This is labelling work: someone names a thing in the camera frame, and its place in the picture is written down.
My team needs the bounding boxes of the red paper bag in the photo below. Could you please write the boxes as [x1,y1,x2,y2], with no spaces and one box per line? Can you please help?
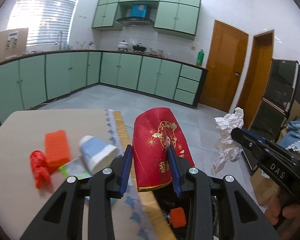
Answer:
[132,107,194,192]

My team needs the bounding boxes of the blue box above hood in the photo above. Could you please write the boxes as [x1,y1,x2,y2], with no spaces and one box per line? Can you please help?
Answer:
[130,4,149,18]

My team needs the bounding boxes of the blue white paper cup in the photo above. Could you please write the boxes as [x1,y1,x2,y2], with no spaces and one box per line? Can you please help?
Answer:
[79,135,119,175]

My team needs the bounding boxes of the white cooking pot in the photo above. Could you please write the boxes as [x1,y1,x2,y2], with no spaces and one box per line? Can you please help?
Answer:
[117,41,129,52]

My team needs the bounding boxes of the orange red foam net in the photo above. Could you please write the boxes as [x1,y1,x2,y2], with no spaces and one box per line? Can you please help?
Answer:
[29,150,51,189]

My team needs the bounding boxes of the window with blinds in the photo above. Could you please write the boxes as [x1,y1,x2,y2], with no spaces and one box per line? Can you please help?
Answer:
[7,0,79,46]

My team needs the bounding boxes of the light blue snack pouch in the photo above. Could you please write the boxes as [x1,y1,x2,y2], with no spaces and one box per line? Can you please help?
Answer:
[59,158,92,180]

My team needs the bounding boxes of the kitchen faucet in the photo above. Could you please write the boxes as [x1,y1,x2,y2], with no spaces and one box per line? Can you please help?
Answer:
[56,31,63,50]

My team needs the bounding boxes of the cardboard box on counter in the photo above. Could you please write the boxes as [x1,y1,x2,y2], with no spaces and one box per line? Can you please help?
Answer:
[0,28,29,62]

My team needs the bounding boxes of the green bottle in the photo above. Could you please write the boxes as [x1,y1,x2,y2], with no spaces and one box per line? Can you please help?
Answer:
[196,49,205,67]

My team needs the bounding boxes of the wooden door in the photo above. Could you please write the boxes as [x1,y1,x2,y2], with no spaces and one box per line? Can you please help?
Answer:
[199,20,249,112]
[237,29,274,129]

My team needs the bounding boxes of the black wok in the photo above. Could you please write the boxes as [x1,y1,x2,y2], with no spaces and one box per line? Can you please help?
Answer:
[133,44,147,53]

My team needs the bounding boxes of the cardboard box on floor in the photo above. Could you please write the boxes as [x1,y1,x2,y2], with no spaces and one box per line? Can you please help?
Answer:
[250,168,279,206]

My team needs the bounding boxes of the lower green kitchen cabinets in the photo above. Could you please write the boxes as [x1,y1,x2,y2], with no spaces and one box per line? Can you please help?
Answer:
[0,50,207,126]

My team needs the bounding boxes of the black cabinet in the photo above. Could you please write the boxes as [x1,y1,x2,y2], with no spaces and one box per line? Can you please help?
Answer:
[249,59,300,141]

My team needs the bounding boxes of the upper green wall cabinets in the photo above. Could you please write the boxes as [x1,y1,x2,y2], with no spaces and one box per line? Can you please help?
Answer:
[92,0,201,40]

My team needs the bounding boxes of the range hood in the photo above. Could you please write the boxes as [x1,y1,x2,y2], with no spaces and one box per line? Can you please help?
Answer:
[116,17,154,27]

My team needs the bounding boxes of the right human hand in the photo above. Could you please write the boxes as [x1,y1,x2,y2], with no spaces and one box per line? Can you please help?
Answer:
[264,188,300,231]

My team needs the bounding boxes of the orange foam piece in bin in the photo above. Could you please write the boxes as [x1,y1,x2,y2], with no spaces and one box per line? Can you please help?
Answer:
[170,207,186,229]

